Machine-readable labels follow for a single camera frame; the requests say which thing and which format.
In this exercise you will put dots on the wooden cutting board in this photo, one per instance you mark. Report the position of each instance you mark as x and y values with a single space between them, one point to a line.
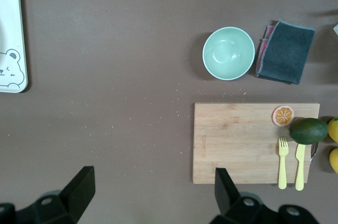
237 142

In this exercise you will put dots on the pink folded cloth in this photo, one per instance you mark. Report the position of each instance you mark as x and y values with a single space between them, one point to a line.
262 49

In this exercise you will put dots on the cream tray with bear print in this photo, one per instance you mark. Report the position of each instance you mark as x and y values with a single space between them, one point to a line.
10 10

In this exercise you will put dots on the pale green bowl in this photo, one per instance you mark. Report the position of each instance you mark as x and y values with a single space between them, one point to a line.
228 53

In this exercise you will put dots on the orange slice toy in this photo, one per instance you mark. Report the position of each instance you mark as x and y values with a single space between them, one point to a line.
283 116

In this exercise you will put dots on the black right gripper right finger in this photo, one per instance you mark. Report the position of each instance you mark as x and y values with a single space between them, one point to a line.
224 195

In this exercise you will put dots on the green avocado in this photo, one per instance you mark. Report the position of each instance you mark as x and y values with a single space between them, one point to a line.
308 131

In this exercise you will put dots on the metal peeler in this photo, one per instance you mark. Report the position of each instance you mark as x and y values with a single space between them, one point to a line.
314 152

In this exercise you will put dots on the yellow lemon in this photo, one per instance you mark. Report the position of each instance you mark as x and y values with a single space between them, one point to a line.
334 130
334 160

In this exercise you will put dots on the pale yellow plastic knife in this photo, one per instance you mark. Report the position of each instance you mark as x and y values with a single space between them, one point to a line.
300 168

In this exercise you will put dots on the dark grey folded cloth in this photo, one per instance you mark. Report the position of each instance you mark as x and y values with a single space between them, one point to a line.
287 52

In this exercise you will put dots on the white round plate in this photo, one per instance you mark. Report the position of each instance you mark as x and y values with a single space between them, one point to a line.
1 36

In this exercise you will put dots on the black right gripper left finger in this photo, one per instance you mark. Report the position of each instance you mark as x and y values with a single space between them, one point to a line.
78 192

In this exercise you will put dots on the pale yellow plastic fork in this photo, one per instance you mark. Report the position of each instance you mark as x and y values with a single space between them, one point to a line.
282 166

